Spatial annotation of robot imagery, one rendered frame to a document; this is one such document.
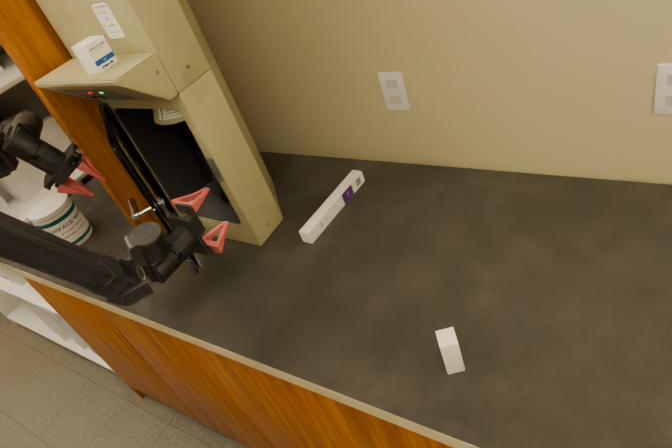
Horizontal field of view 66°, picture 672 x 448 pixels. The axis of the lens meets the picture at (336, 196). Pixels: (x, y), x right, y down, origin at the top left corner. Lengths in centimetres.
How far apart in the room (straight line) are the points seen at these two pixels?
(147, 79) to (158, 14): 14
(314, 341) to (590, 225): 64
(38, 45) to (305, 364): 96
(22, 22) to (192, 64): 42
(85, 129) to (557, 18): 115
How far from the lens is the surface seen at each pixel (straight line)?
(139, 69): 114
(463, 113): 138
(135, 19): 116
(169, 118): 133
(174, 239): 109
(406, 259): 122
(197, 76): 123
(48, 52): 147
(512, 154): 141
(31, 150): 125
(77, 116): 149
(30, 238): 93
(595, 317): 108
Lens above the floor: 180
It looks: 36 degrees down
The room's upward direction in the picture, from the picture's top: 21 degrees counter-clockwise
